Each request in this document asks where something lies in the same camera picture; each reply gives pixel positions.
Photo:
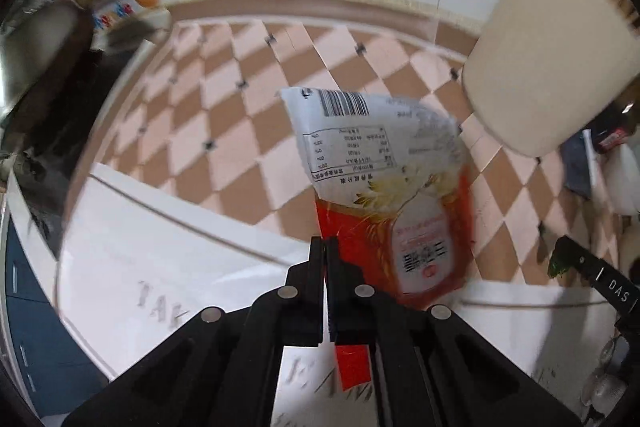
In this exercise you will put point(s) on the red and white snack packet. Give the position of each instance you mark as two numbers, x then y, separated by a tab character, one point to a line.
425	217

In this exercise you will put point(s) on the green leaf scrap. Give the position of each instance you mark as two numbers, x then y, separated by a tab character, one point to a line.
557	266

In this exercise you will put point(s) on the steel wok with lid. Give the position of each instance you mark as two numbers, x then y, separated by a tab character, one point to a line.
60	77

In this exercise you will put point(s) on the checkered brown table mat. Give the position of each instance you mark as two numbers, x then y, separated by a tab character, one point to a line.
225	122

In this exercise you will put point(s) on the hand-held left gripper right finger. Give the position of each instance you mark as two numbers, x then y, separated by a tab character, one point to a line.
336	267

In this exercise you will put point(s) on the clear plastic wrapper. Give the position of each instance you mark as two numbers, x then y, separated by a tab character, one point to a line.
607	377

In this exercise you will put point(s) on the dark sauce bottle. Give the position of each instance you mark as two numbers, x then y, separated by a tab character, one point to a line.
612	139

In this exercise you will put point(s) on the white bowl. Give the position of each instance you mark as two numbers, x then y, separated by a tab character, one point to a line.
622	182

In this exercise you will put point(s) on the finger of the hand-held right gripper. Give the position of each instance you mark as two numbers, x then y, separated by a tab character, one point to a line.
575	254

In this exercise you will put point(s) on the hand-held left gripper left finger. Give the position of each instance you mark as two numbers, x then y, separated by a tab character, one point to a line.
315	267

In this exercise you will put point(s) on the blue kitchen cabinet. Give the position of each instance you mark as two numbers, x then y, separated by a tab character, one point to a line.
30	317

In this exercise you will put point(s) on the cream utensil holder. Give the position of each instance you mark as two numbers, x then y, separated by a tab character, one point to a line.
540	57

